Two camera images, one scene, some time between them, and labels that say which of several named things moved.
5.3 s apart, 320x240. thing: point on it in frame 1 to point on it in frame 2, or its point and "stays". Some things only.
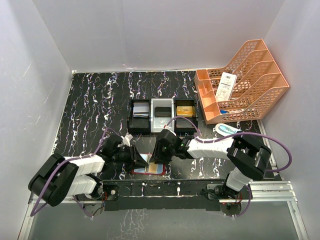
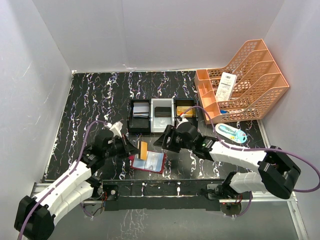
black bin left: (138, 125) stays
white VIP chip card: (140, 109) stays
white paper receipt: (225, 86) stays
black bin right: (183, 125) stays
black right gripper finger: (166, 157) to (174, 147)
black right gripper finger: (155, 157) to (165, 140)
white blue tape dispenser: (224, 130) stays
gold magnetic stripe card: (152, 168) to (143, 150)
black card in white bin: (162, 111) stays
